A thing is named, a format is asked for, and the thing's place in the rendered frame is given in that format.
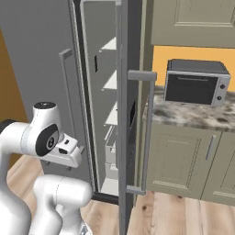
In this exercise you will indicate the wide grey fridge door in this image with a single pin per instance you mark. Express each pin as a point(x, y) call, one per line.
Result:
point(39, 46)

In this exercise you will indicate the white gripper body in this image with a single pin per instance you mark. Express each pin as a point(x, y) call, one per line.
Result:
point(69, 157)

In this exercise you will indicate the beige wall cupboard door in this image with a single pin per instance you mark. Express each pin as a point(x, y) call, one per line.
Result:
point(195, 18)

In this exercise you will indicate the white freezer drawer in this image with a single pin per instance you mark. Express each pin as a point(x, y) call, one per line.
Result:
point(110, 150)
point(111, 171)

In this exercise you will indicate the grey fridge body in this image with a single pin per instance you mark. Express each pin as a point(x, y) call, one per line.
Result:
point(91, 101)

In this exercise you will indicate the beige tall side panel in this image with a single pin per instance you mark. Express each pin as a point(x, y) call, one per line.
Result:
point(146, 55)

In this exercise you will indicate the narrow grey freezer door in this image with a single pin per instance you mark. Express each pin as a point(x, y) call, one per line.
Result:
point(123, 128)

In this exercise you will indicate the beige base cupboard door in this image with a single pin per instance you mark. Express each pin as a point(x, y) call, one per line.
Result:
point(177, 159)
point(225, 171)

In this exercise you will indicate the grey toaster oven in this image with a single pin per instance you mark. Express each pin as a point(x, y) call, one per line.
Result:
point(195, 87)

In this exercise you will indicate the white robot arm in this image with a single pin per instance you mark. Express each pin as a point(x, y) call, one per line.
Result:
point(15, 140)

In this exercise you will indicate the white freezer shelf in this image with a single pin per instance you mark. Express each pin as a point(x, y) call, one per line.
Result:
point(112, 117)
point(110, 45)
point(111, 82)

